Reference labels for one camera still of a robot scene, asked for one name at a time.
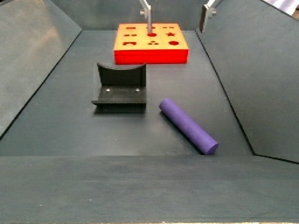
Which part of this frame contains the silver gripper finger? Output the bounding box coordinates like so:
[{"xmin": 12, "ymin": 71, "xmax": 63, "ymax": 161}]
[
  {"xmin": 139, "ymin": 0, "xmax": 153, "ymax": 33},
  {"xmin": 201, "ymin": 0, "xmax": 223, "ymax": 32}
]

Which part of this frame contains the purple cylinder peg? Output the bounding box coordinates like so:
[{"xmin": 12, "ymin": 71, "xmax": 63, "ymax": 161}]
[{"xmin": 159, "ymin": 98, "xmax": 219, "ymax": 155}]

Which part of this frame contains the red shape-sorter block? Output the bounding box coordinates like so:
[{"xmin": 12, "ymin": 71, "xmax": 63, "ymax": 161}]
[{"xmin": 114, "ymin": 24, "xmax": 190, "ymax": 65}]

